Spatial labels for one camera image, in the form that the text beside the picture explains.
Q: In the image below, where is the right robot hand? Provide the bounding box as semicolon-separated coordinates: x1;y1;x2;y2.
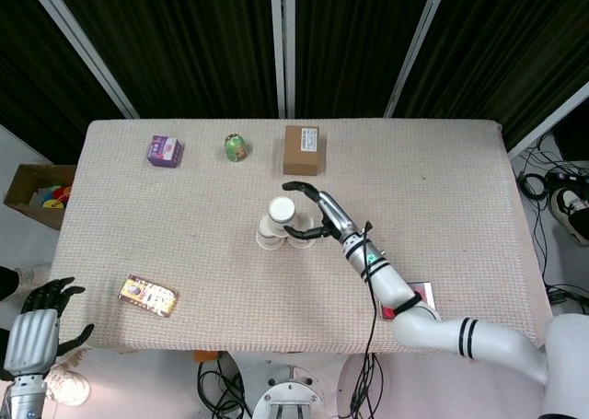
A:
282;181;364;246

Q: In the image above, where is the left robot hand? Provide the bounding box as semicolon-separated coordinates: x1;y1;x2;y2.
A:
3;276;96;379

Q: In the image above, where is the white paper cup blue band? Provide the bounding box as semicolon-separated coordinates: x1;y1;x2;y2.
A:
287;214;318;251
255;214;283;251
268;196;296;225

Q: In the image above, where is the round robot base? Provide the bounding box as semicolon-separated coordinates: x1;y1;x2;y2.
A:
251;363;340;419

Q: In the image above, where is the red and white box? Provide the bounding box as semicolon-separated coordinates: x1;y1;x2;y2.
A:
377;280;444;322

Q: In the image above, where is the beige shoe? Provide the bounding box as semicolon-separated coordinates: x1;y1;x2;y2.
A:
44;350;91;407

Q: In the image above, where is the brown cardboard box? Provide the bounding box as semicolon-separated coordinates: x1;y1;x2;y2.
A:
282;124;327;176

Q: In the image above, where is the green nesting doll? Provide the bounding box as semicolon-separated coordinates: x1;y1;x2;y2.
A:
224;133;248;163

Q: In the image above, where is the yellow brown snack packet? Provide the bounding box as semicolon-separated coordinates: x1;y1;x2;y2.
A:
118;274;180;320

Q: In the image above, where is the open cardboard box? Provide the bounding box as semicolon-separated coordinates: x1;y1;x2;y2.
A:
3;163;77;231

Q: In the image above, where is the beige woven tablecloth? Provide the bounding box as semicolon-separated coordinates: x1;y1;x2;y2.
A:
45;118;556;356

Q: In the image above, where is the purple carton box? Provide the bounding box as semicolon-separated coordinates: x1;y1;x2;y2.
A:
146;134;185;169

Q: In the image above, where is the black and white sneaker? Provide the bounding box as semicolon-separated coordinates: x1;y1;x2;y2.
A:
549;186;589;248

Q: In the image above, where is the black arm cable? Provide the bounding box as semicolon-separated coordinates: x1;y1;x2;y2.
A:
348;220;386;415

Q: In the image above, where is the white frame post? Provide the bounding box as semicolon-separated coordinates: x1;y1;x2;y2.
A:
383;0;456;119
270;0;297;119
507;81;589;158
21;0;140;120

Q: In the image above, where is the black floor cable bundle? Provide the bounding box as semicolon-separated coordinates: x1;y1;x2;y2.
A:
197;352;253;418

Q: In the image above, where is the black cable tangle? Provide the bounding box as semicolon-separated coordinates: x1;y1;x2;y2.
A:
517;131;589;204

